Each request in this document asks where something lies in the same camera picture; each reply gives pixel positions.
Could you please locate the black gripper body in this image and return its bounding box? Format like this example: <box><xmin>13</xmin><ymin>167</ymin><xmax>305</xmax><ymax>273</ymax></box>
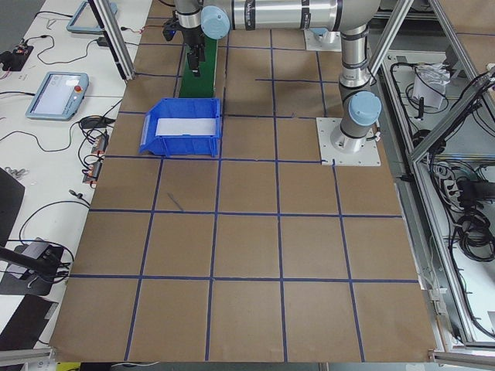
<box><xmin>182</xmin><ymin>26</ymin><xmax>204</xmax><ymax>46</ymax></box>

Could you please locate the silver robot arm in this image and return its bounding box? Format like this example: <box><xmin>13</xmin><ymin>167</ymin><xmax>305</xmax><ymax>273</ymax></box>
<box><xmin>162</xmin><ymin>0</ymin><xmax>381</xmax><ymax>140</ymax></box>

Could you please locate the green conveyor belt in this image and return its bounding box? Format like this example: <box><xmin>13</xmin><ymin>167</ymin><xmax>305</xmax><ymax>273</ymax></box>
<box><xmin>179</xmin><ymin>36</ymin><xmax>217</xmax><ymax>98</ymax></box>

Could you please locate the blue source bin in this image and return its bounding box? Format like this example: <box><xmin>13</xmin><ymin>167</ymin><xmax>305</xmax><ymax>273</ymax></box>
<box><xmin>139</xmin><ymin>98</ymin><xmax>221</xmax><ymax>158</ymax></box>

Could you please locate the white foam pad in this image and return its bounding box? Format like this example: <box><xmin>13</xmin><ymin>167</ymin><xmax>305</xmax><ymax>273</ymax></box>
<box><xmin>155</xmin><ymin>118</ymin><xmax>217</xmax><ymax>136</ymax></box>

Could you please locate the far teach pendant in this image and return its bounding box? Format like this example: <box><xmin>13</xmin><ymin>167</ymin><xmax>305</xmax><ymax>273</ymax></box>
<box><xmin>66</xmin><ymin>1</ymin><xmax>102</xmax><ymax>35</ymax></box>

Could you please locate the teach pendant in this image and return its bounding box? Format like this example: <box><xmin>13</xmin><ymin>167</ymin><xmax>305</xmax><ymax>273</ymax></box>
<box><xmin>26</xmin><ymin>71</ymin><xmax>89</xmax><ymax>121</ymax></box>
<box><xmin>66</xmin><ymin>1</ymin><xmax>102</xmax><ymax>35</ymax></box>

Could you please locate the near teach pendant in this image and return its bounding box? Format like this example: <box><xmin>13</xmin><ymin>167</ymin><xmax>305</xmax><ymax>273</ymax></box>
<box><xmin>26</xmin><ymin>71</ymin><xmax>89</xmax><ymax>121</ymax></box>

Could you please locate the white paper bag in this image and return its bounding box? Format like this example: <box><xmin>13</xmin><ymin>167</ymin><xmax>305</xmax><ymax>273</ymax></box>
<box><xmin>412</xmin><ymin>63</ymin><xmax>450</xmax><ymax>109</ymax></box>

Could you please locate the black monitor stand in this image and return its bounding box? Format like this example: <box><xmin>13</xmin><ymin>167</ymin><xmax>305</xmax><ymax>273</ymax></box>
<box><xmin>1</xmin><ymin>238</ymin><xmax>63</xmax><ymax>296</ymax></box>

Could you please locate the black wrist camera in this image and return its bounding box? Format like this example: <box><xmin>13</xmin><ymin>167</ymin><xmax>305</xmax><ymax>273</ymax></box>
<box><xmin>162</xmin><ymin>19</ymin><xmax>179</xmax><ymax>42</ymax></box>

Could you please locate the aluminium frame post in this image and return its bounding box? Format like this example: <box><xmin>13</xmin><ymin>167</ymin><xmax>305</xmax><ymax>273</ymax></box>
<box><xmin>88</xmin><ymin>0</ymin><xmax>135</xmax><ymax>81</ymax></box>

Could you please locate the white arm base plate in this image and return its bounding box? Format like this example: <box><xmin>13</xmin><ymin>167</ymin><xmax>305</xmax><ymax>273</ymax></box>
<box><xmin>316</xmin><ymin>117</ymin><xmax>381</xmax><ymax>167</ymax></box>
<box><xmin>304</xmin><ymin>29</ymin><xmax>342</xmax><ymax>53</ymax></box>

